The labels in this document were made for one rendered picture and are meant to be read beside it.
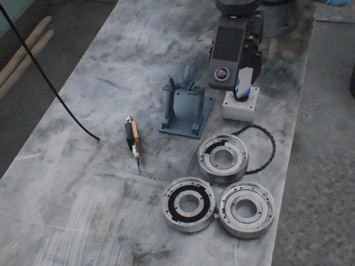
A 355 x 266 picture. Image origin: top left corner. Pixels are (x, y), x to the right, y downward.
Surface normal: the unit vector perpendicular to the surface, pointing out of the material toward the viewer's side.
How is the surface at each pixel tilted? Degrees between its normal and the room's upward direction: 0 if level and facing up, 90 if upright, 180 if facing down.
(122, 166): 0
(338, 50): 0
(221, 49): 31
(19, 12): 90
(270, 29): 72
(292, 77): 0
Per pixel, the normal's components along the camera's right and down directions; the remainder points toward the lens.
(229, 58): -0.20, -0.13
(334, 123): -0.11, -0.62
